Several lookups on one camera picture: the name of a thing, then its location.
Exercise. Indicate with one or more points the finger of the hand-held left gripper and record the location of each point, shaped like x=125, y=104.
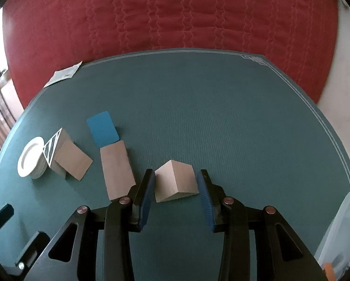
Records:
x=31, y=250
x=1, y=216

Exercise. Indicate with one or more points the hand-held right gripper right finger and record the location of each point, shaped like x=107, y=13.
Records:
x=205, y=202

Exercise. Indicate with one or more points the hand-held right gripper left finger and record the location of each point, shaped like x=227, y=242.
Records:
x=147, y=199

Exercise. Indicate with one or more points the light wooden cube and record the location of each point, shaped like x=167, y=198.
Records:
x=175, y=181

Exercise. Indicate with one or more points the brown wedge block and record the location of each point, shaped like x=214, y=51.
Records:
x=116, y=169

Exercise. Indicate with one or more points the white round dish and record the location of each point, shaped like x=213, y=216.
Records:
x=30, y=156

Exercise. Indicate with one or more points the blue wedge block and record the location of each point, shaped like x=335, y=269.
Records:
x=103, y=128

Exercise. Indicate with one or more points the square wooden tile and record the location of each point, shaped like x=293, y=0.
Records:
x=72, y=159

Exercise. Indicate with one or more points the white striped wedge block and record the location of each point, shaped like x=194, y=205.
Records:
x=64, y=136

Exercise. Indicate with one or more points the translucent plastic container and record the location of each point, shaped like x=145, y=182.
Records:
x=341, y=228

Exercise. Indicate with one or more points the orange wedge block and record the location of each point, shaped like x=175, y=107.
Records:
x=328, y=272

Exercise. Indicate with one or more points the white paper sheet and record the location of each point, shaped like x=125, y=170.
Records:
x=64, y=74

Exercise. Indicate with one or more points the red quilted blanket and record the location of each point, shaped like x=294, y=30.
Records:
x=163, y=11

